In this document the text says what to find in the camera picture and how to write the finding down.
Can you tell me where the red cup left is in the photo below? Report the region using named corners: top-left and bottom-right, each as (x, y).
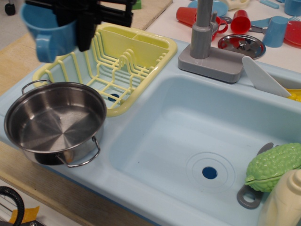
top-left (176, 7), bottom-right (197, 27)

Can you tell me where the cream plastic bottle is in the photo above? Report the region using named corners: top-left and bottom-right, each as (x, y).
top-left (257, 169), bottom-right (301, 226)

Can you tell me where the orange tape piece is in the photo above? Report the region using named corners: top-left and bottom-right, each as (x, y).
top-left (8, 206), bottom-right (40, 224)

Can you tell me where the cream plastic item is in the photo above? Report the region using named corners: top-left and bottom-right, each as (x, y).
top-left (223, 0), bottom-right (250, 10)

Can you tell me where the light blue toy sink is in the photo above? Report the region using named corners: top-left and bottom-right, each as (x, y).
top-left (0, 56), bottom-right (301, 226)

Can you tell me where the blue cup overturned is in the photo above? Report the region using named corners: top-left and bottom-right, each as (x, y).
top-left (262, 16), bottom-right (289, 48)

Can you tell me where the blue plate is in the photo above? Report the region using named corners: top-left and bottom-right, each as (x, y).
top-left (188, 0), bottom-right (229, 17)

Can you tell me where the red cup upright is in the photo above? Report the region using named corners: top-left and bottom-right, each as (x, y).
top-left (230, 9), bottom-right (251, 34)

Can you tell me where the blue cup top right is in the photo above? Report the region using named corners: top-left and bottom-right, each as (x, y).
top-left (284, 0), bottom-right (301, 16)

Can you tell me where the black caster wheel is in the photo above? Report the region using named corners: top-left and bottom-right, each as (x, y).
top-left (4, 0), bottom-right (16, 16)

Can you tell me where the red mug with handle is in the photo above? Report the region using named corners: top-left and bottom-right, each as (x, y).
top-left (212, 17), bottom-right (228, 40)

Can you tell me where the yellow dish rack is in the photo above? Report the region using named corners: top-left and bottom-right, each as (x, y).
top-left (32, 24), bottom-right (177, 117)

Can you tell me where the black cable hose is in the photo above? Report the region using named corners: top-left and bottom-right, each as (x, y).
top-left (0, 186), bottom-right (25, 226)

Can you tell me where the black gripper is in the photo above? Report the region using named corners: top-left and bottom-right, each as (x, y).
top-left (25, 0), bottom-right (136, 52)

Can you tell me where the steel pot lid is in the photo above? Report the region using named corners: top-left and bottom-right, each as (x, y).
top-left (218, 34), bottom-right (266, 59)

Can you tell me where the green bitter melon toy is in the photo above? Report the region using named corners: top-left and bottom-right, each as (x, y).
top-left (245, 143), bottom-right (301, 193)

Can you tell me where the blue plastic cup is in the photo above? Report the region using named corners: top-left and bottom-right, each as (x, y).
top-left (21, 3), bottom-right (77, 63)

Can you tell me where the white plastic spatula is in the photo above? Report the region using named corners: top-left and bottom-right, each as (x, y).
top-left (242, 56), bottom-right (291, 98)

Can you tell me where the stainless steel pot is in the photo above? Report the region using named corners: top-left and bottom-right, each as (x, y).
top-left (4, 80), bottom-right (107, 168)

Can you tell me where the yellow toy item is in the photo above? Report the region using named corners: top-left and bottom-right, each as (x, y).
top-left (286, 89), bottom-right (301, 102)

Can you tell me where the green toy block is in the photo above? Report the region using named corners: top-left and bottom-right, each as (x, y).
top-left (132, 0), bottom-right (142, 10)

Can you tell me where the grey toy faucet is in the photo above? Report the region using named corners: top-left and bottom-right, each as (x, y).
top-left (178, 0), bottom-right (244, 84)

